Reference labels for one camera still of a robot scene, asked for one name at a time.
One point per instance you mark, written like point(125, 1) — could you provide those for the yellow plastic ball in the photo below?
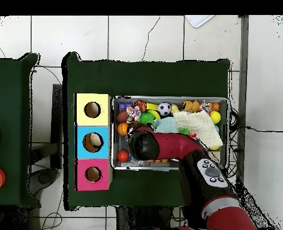
point(215, 117)

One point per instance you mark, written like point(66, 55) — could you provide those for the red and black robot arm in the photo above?
point(175, 146)

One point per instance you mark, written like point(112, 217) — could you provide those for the red rubber ball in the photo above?
point(122, 156)

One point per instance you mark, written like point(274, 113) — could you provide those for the wooden box with three holes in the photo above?
point(81, 167)

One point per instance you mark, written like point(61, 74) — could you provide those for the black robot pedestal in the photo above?
point(136, 220)

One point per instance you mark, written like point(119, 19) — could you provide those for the white tray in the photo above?
point(199, 20)

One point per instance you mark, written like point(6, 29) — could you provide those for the dark green tablecloth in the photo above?
point(9, 95)
point(146, 79)

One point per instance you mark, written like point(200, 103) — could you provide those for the green spiky rubber ball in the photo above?
point(146, 117)

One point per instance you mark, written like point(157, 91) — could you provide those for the dark grey stand base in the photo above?
point(44, 178)

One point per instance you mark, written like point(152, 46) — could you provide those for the orange tiger plush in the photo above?
point(140, 105)

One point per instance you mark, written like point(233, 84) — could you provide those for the black and white soccer ball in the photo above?
point(164, 109)

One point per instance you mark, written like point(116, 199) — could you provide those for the small orange basketball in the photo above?
point(122, 129)

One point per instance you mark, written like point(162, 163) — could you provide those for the colourful dotted cloth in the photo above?
point(133, 115)

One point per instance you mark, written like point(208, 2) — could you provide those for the cream muslin cloth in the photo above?
point(199, 127)

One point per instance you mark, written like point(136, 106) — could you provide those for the black upright panel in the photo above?
point(57, 119)

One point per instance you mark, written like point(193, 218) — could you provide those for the mint green muslin cloth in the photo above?
point(166, 125)

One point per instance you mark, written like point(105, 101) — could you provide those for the small brown football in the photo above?
point(121, 117)

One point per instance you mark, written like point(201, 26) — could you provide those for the brown plush teddy bear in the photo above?
point(190, 106)

